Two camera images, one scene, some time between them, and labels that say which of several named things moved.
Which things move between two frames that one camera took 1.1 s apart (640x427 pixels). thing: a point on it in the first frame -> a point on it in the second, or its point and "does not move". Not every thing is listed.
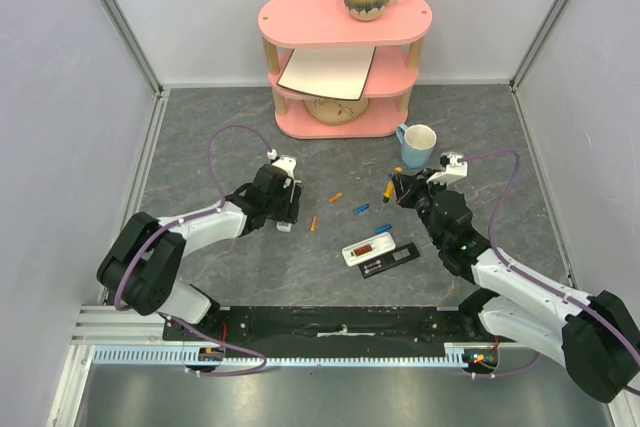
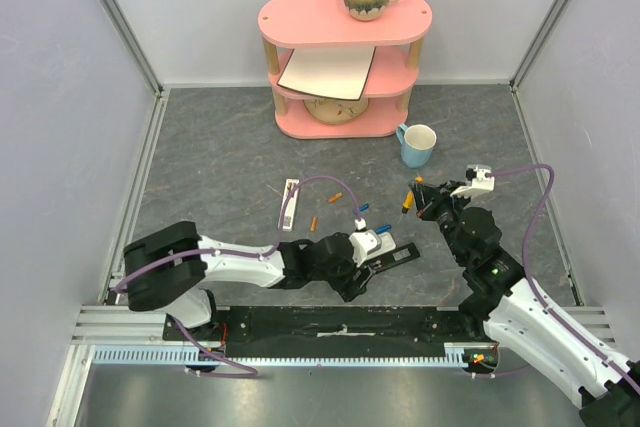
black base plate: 330,331 does not move
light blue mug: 417,142 does not move
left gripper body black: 281,208 -> 341,278
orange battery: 339,194 does not move
